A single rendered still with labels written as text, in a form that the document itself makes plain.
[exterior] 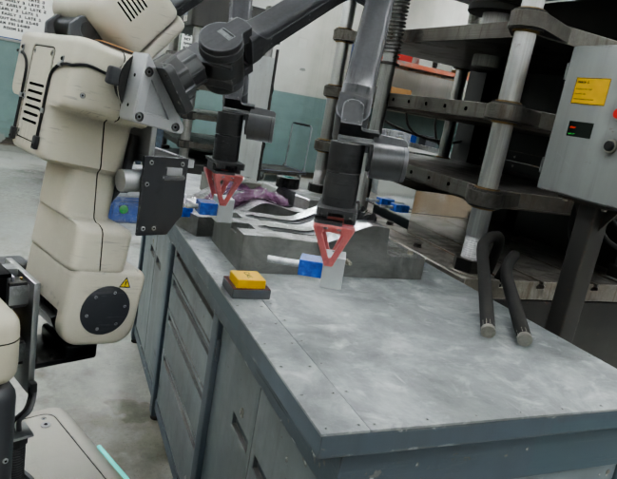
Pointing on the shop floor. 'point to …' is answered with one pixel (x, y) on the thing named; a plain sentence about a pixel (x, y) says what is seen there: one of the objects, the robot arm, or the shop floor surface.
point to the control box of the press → (587, 169)
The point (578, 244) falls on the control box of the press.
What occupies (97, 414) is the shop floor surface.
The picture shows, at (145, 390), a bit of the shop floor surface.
